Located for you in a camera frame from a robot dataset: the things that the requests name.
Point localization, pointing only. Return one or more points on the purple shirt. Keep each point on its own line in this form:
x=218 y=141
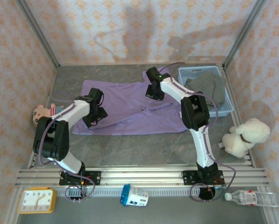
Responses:
x=125 y=105

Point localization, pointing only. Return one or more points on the light blue plastic basket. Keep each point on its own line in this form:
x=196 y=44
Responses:
x=193 y=71

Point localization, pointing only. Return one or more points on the grey knit garment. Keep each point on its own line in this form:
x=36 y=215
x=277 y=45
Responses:
x=211 y=86

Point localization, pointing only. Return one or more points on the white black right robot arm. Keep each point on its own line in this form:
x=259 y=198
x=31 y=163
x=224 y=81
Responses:
x=202 y=144

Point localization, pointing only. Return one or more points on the cartoon boy plush doll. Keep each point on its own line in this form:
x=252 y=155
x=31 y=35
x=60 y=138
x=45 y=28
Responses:
x=38 y=115

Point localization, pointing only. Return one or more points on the blue white plastic cup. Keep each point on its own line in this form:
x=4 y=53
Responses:
x=136 y=195

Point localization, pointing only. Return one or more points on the yellow alarm clock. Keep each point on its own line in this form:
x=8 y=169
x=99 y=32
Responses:
x=35 y=200

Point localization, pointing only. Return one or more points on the white plush bear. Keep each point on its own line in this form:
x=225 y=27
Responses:
x=251 y=133

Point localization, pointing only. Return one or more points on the clear plastic water bottle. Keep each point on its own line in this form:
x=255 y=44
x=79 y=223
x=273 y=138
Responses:
x=251 y=198

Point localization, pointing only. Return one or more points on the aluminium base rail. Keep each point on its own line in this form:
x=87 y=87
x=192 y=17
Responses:
x=141 y=175

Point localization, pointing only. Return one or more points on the aluminium frame post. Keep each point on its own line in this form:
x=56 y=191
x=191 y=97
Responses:
x=38 y=35
x=243 y=35

